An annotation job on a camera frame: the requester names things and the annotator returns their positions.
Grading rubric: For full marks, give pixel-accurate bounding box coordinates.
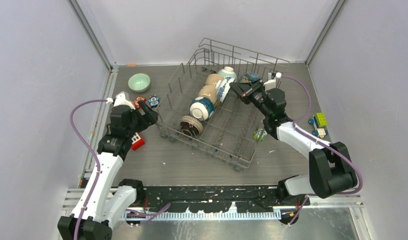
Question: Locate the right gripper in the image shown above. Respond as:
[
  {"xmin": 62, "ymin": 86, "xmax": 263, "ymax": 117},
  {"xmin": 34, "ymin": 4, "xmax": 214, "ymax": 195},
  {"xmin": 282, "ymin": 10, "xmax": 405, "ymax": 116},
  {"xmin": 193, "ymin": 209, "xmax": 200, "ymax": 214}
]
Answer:
[{"xmin": 230, "ymin": 78, "xmax": 272, "ymax": 118}]

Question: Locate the blue floral white bowl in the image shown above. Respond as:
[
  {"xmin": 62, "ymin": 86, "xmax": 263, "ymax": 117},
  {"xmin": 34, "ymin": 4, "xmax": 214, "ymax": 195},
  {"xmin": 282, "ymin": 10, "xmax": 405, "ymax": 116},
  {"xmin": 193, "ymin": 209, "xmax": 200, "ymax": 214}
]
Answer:
[{"xmin": 216, "ymin": 76, "xmax": 234, "ymax": 103}]

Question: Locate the pale green celadon bowl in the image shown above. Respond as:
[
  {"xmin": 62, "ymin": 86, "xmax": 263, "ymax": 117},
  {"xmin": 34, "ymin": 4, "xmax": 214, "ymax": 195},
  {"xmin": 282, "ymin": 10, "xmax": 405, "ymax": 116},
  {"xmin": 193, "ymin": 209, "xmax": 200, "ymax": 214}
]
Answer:
[{"xmin": 128, "ymin": 73, "xmax": 151, "ymax": 93}]

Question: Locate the brown ribbed bowl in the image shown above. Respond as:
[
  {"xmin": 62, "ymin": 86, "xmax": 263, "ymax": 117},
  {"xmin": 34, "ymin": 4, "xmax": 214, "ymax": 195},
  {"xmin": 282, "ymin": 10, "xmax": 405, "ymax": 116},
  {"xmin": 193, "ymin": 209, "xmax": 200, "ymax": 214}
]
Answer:
[{"xmin": 180, "ymin": 115, "xmax": 204, "ymax": 137}]

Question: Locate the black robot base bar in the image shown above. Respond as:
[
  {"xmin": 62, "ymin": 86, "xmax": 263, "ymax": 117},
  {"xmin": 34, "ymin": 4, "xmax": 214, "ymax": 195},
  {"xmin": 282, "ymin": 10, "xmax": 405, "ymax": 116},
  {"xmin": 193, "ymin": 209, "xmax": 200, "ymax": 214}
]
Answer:
[{"xmin": 131, "ymin": 185, "xmax": 305, "ymax": 224}]

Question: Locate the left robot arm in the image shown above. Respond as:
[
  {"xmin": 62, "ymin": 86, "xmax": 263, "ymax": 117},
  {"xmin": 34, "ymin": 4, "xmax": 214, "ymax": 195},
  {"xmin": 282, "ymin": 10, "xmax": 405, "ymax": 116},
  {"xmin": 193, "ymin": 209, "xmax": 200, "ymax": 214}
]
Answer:
[{"xmin": 57, "ymin": 98, "xmax": 158, "ymax": 240}]

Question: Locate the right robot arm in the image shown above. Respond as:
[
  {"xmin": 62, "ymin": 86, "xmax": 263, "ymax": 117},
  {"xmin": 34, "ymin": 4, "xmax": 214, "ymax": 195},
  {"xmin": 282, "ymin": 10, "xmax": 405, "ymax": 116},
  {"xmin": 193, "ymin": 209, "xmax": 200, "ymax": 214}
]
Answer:
[{"xmin": 230, "ymin": 81, "xmax": 362, "ymax": 205}]

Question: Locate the dark teal painted bowl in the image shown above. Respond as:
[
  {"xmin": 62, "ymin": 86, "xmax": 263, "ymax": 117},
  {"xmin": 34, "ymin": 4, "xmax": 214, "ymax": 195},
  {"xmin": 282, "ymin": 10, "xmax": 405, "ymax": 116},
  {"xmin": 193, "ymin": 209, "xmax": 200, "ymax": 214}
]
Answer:
[{"xmin": 238, "ymin": 72, "xmax": 261, "ymax": 83}]

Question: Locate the red owl toy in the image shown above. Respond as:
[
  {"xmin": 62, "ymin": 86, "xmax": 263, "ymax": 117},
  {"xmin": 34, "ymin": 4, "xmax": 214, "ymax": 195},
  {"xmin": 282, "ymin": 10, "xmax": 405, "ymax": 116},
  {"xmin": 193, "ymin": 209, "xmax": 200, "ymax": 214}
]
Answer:
[{"xmin": 133, "ymin": 96, "xmax": 147, "ymax": 109}]

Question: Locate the light green striped bowl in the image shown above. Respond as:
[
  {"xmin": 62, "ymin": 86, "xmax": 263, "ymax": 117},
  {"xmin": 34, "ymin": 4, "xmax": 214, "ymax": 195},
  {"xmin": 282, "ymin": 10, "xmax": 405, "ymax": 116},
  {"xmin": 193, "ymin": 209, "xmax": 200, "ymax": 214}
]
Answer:
[{"xmin": 218, "ymin": 66, "xmax": 237, "ymax": 82}]

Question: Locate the red toy block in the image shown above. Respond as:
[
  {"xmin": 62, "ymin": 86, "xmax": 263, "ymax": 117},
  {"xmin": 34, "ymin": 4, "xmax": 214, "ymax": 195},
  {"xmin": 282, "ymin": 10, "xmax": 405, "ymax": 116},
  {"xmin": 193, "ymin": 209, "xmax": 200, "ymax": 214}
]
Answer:
[{"xmin": 131, "ymin": 132, "xmax": 145, "ymax": 151}]

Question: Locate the beige bowl upper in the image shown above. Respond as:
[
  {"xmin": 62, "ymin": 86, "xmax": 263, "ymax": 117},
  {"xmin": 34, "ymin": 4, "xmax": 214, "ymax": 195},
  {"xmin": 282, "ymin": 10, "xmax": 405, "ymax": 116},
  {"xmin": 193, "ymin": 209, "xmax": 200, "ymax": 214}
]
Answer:
[{"xmin": 205, "ymin": 73, "xmax": 225, "ymax": 90}]

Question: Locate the beige bowl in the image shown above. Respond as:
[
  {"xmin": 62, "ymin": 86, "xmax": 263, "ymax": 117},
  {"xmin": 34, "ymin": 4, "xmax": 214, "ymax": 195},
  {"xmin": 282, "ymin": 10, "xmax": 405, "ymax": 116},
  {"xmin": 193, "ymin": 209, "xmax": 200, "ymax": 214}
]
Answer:
[
  {"xmin": 205, "ymin": 73, "xmax": 225, "ymax": 90},
  {"xmin": 198, "ymin": 85, "xmax": 218, "ymax": 105}
]

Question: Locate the beige bowl lower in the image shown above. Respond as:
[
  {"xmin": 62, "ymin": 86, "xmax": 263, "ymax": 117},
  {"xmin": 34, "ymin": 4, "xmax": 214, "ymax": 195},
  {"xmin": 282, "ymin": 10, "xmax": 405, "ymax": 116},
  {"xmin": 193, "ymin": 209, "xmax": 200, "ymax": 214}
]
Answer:
[{"xmin": 198, "ymin": 85, "xmax": 218, "ymax": 105}]

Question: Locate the teal and white bowl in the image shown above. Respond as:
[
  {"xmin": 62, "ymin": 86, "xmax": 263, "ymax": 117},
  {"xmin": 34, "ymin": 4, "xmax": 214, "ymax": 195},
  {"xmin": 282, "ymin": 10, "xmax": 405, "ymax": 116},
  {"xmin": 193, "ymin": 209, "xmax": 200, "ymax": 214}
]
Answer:
[{"xmin": 189, "ymin": 96, "xmax": 215, "ymax": 121}]

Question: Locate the green owl toy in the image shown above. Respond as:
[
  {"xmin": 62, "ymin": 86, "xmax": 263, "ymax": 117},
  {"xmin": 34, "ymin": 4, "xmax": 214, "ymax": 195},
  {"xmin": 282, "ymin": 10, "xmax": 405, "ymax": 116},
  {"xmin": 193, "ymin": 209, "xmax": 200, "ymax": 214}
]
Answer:
[{"xmin": 253, "ymin": 128, "xmax": 268, "ymax": 142}]

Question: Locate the green blue toy car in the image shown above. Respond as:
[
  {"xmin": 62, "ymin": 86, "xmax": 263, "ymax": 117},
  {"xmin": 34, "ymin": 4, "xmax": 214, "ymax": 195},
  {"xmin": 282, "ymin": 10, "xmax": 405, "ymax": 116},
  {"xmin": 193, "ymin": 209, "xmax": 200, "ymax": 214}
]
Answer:
[{"xmin": 308, "ymin": 112, "xmax": 328, "ymax": 139}]

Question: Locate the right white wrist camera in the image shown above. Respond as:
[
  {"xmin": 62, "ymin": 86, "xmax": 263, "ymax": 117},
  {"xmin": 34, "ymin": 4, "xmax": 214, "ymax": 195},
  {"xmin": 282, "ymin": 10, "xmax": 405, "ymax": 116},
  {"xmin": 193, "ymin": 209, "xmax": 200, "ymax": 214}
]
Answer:
[{"xmin": 263, "ymin": 71, "xmax": 282, "ymax": 92}]

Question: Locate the grey wire dish rack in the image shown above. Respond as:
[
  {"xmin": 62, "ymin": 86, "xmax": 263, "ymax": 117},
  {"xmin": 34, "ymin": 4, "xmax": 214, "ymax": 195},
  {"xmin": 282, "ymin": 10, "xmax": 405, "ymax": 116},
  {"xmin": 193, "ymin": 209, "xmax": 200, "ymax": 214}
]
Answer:
[{"xmin": 156, "ymin": 37, "xmax": 289, "ymax": 171}]

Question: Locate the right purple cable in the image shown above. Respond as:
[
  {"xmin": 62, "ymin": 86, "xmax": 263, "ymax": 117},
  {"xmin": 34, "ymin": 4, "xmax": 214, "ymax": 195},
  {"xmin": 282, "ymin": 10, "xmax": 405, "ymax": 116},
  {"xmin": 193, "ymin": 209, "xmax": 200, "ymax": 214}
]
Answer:
[{"xmin": 280, "ymin": 75, "xmax": 363, "ymax": 226}]

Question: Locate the purple cable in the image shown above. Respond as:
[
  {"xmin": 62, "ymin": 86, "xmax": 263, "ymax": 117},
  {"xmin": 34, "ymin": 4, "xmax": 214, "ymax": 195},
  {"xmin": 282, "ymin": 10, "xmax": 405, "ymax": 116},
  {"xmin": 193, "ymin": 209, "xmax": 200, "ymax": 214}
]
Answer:
[
  {"xmin": 280, "ymin": 75, "xmax": 363, "ymax": 226},
  {"xmin": 70, "ymin": 97, "xmax": 171, "ymax": 240}
]

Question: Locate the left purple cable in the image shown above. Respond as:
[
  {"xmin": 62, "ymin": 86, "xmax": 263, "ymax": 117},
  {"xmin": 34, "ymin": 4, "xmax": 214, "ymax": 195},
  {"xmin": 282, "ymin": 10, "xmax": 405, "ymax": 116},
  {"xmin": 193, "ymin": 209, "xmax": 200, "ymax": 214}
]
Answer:
[{"xmin": 70, "ymin": 97, "xmax": 171, "ymax": 240}]

